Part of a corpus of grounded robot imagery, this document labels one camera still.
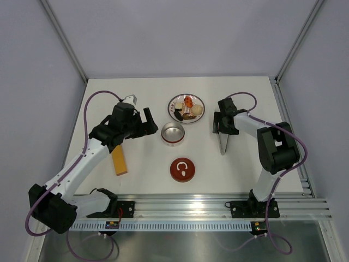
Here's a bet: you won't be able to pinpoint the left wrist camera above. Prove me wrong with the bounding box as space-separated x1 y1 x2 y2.
123 94 137 106

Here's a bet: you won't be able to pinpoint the aluminium front rail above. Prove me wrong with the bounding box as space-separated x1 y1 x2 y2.
73 193 333 221

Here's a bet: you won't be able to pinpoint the right aluminium frame post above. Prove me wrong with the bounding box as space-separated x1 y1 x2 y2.
275 0 327 84

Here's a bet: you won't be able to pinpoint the right side aluminium rail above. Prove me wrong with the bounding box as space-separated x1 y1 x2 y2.
269 76 316 198

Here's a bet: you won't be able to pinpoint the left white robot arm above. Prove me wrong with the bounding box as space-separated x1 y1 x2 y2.
25 102 158 236

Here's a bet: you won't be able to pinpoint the orange carrot piece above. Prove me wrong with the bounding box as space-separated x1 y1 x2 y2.
184 96 193 108

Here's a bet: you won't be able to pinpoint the white tofu cube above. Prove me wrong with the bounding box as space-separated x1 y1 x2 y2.
174 103 184 111

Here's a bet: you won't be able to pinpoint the left aluminium frame post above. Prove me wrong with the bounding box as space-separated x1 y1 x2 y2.
39 0 88 86

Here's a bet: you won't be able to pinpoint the round white bun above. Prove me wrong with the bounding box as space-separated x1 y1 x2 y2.
190 104 203 116

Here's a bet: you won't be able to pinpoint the red lunch box lid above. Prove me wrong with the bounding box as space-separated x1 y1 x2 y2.
170 158 195 183

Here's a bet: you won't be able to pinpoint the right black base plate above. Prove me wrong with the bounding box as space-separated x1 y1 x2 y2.
225 199 280 219

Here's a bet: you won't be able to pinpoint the black seaweed piece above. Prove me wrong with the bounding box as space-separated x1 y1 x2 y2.
173 110 183 122

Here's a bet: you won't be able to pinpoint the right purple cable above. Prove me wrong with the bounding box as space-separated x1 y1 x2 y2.
218 92 309 257

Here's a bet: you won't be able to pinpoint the aluminium frame post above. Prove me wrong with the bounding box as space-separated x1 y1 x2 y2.
275 0 327 84
39 0 88 86

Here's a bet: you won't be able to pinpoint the steel lunch box bowl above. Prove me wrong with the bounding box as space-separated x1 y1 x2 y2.
160 122 185 147

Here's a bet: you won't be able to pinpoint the perforated cable tray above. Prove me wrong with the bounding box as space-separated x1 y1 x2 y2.
70 219 252 232

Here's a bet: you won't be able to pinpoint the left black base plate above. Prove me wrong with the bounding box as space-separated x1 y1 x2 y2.
87 200 135 218

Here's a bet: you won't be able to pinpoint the yellow wooden block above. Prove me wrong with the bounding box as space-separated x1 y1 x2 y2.
111 145 128 176

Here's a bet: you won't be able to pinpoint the white patterned plate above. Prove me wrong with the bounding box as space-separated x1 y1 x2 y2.
167 93 206 124

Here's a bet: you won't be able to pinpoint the brown fried food piece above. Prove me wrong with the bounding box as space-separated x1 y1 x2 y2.
182 114 196 120

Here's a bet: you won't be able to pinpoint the aluminium rail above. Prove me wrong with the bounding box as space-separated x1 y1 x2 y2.
73 193 333 221
269 76 316 198

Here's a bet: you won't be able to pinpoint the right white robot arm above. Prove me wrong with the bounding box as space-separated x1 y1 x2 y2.
213 97 300 218

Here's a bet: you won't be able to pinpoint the metal food tongs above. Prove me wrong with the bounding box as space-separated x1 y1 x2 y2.
218 132 230 156

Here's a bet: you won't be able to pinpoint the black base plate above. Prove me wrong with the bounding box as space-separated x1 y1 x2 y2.
225 199 280 219
87 200 135 218

